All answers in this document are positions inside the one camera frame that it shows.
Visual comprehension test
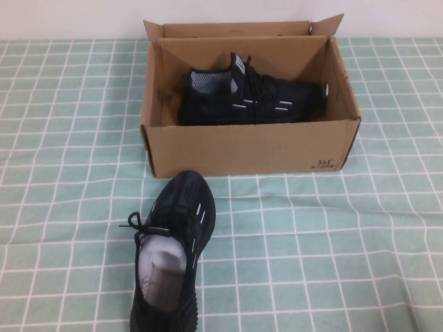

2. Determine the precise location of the black sneaker with bow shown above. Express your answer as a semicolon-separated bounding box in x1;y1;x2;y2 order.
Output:
118;169;218;332

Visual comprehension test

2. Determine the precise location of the black sneaker with tucked laces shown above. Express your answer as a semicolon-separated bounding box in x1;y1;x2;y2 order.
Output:
177;51;328;127

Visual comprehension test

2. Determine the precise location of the brown cardboard shoe box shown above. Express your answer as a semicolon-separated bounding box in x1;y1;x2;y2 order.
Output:
139;13;361;179

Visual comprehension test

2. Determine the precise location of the white paper shoe stuffing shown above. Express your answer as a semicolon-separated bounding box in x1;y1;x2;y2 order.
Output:
138;234;190;279

